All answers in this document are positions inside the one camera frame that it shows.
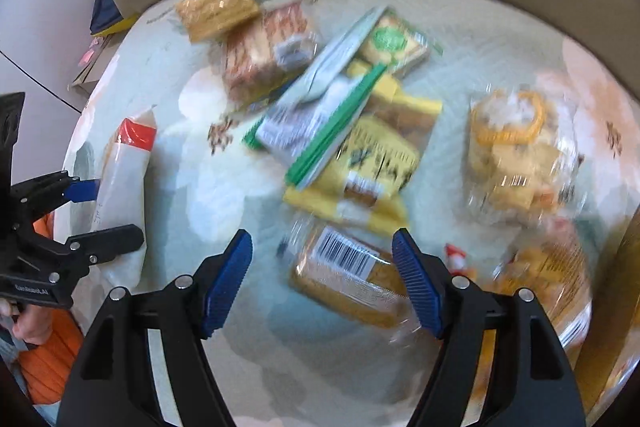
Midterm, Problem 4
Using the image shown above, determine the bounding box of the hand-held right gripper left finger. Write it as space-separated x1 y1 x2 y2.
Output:
55 229 253 427

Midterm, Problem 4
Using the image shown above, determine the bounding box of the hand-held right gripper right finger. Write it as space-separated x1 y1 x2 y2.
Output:
391 228 588 427

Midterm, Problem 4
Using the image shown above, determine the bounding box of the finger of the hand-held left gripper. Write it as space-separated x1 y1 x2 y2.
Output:
22 224 146 280
9 170 102 228

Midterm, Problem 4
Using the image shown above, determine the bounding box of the red and white snack packet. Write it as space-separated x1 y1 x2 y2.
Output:
92 105 160 288

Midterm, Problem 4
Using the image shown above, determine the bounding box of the small red and white candy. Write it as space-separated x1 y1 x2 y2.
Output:
444 243 477 279

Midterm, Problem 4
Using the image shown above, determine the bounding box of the clear packet with brown cake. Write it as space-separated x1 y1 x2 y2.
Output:
277 214 427 342

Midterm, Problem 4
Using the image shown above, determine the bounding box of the large yellow snack packet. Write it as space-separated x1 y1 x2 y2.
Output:
282 114 422 236

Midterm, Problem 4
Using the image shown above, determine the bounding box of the golden woven tray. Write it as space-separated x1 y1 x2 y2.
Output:
475 219 597 427

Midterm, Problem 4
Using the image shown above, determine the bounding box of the clear bag of yellow rings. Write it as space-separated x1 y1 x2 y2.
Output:
467 88 584 226

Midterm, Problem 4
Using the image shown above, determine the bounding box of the green and white snack packet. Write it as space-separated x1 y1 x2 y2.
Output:
243 7 392 190

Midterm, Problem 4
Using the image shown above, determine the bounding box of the brown striped snack packet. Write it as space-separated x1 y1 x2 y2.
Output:
220 3 321 104

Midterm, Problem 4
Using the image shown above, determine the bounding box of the yellow corn-look snack packet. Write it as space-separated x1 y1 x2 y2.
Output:
175 0 262 44

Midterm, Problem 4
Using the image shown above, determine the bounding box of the green label snack packet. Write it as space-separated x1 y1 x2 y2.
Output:
357 12 444 76

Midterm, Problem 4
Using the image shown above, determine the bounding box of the person's left hand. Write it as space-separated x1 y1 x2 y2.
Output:
0 299 55 349

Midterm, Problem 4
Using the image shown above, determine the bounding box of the orange cloth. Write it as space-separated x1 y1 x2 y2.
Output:
17 212 85 404

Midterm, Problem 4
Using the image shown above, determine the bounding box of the floral quilted sofa cover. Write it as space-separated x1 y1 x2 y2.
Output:
52 0 640 427

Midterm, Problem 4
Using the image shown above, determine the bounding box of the cardboard box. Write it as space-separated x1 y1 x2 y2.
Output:
67 32 132 96

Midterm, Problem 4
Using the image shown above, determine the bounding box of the blue and yellow bag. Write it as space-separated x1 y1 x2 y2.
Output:
89 0 142 38

